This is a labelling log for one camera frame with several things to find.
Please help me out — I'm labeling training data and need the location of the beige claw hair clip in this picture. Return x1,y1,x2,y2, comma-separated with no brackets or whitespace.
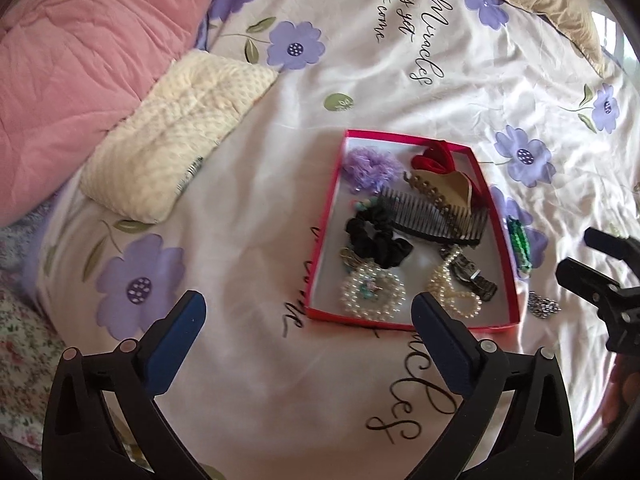
402,169,486,221

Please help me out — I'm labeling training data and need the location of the black hair comb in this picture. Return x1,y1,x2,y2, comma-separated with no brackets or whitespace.
378,188,489,247

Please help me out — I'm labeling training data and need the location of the green bead bracelet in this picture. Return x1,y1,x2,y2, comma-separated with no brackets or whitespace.
505,214,535,276

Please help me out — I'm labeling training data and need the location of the purple flower hair tie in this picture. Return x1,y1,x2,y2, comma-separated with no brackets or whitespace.
340,146,405,195

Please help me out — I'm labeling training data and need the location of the black velvet scrunchie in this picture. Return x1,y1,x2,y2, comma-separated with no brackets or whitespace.
345,205,413,269

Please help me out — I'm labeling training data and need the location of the pearl hair clip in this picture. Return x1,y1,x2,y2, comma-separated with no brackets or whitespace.
426,245,482,320

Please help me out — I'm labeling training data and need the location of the cream dotted pillow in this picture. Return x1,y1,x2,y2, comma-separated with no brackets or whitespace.
79,49,279,224

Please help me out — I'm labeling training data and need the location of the white pearl necklace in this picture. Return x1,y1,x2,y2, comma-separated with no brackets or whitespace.
339,246,407,320

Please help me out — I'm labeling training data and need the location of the floral fabric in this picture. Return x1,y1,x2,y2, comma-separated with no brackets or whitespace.
1,200,63,460

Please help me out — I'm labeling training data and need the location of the red velvet bow clip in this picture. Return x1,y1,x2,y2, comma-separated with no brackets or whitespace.
409,140,490,212

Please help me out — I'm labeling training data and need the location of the pink quilt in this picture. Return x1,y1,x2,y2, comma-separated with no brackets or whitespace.
1,0,210,226

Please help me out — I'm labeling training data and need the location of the red jewelry box tray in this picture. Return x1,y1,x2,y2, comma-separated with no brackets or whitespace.
306,130,521,332

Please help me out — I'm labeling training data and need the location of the dark rectangular hair clip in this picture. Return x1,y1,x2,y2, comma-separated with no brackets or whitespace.
438,245,498,302

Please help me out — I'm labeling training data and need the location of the right hand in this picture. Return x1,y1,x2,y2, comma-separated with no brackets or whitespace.
602,354,639,427

